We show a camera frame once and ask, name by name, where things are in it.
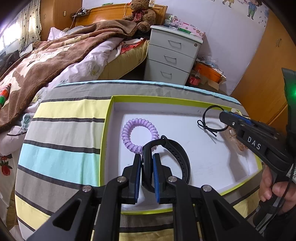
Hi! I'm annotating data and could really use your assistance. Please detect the brown teddy bear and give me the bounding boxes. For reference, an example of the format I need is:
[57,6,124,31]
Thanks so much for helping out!
[123,0,156,33]

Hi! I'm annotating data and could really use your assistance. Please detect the brown fleece blanket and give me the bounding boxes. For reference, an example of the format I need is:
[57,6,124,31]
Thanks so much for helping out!
[1,20,137,132]

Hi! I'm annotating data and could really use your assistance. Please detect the wooden wardrobe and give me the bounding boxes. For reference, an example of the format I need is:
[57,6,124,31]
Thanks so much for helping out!
[231,11,295,133]

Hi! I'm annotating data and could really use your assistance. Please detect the white three-drawer nightstand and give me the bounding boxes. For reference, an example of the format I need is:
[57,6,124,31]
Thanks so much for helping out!
[144,25,203,85]

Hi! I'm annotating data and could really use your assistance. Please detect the striped table cloth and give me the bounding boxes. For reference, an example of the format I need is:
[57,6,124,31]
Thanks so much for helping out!
[14,79,263,241]

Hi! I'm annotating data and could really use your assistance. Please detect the green shallow box tray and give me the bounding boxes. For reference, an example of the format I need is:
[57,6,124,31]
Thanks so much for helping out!
[99,95,263,215]

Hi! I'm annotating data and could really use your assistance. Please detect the red tin can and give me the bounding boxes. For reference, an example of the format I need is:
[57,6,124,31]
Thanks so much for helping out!
[187,74,201,87]

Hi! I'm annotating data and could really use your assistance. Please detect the floral curtain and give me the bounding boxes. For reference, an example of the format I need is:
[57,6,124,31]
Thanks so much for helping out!
[18,0,42,52]

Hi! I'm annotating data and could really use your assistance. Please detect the purple spiral hair tie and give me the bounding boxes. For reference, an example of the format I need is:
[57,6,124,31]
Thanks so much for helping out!
[121,117,160,154]

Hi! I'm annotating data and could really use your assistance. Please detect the wooden headboard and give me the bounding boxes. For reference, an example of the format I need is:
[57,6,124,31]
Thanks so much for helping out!
[74,4,168,27]

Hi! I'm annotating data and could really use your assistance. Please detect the translucent pink hair claw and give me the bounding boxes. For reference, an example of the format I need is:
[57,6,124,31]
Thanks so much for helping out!
[222,127,247,153]

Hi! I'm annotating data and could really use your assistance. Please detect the black smart wristband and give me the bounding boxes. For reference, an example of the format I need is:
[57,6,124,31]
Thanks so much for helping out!
[142,135,191,193]

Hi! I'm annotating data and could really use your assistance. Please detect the black elastic hair tie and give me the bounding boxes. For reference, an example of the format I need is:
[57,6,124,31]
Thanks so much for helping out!
[197,105,229,137]

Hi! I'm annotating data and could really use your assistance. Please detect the right hand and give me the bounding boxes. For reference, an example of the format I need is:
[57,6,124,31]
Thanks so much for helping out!
[258,166,296,214]

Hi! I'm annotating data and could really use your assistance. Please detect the orange storage bin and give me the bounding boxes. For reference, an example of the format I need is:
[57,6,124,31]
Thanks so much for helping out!
[193,62,226,83]

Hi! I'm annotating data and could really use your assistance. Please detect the pink floral box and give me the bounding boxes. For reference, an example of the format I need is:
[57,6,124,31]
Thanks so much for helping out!
[178,22,205,39]

